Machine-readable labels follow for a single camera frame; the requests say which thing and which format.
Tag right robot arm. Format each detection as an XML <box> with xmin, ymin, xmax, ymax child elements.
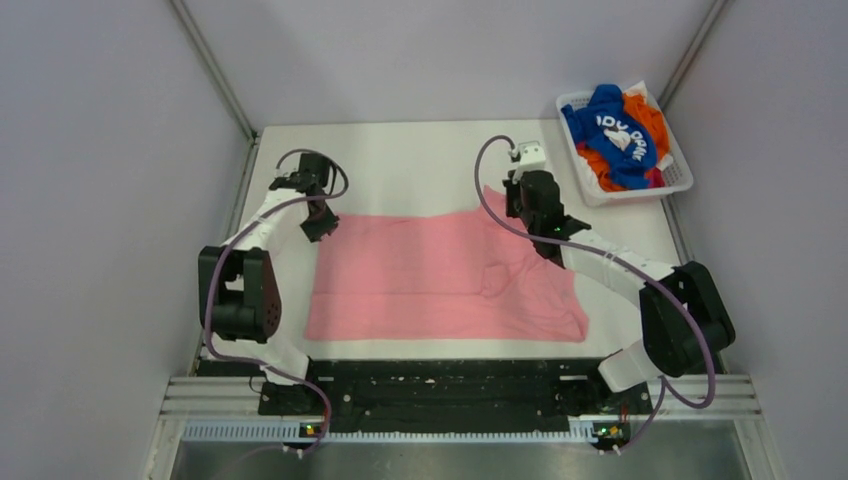
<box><xmin>503</xmin><ymin>142</ymin><xmax>735</xmax><ymax>412</ymax></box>

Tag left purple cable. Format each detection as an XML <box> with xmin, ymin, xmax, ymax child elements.
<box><xmin>202</xmin><ymin>148</ymin><xmax>351</xmax><ymax>458</ymax></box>

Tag red t-shirt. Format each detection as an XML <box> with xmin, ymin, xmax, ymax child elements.
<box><xmin>645</xmin><ymin>167</ymin><xmax>666</xmax><ymax>189</ymax></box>

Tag orange t-shirt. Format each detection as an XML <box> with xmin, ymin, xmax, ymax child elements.
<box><xmin>576</xmin><ymin>91</ymin><xmax>672</xmax><ymax>193</ymax></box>

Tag purple cable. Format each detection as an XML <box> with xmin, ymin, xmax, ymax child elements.
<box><xmin>202</xmin><ymin>148</ymin><xmax>351</xmax><ymax>458</ymax></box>
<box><xmin>473</xmin><ymin>135</ymin><xmax>718</xmax><ymax>455</ymax></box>

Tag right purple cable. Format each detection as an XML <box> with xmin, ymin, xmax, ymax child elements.
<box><xmin>473</xmin><ymin>135</ymin><xmax>718</xmax><ymax>455</ymax></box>

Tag pink t-shirt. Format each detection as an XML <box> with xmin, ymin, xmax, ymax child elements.
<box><xmin>304</xmin><ymin>189</ymin><xmax>589</xmax><ymax>343</ymax></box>

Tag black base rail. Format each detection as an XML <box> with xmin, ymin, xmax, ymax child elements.
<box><xmin>195</xmin><ymin>356</ymin><xmax>723</xmax><ymax>436</ymax></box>

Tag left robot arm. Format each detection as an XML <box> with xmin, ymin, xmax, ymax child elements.
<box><xmin>198</xmin><ymin>148</ymin><xmax>349</xmax><ymax>419</ymax></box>

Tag blue printed t-shirt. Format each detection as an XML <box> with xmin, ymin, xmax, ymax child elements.
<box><xmin>560</xmin><ymin>82</ymin><xmax>658</xmax><ymax>191</ymax></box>

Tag white slotted cable duct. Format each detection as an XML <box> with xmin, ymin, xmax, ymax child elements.
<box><xmin>181</xmin><ymin>420</ymin><xmax>624</xmax><ymax>445</ymax></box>

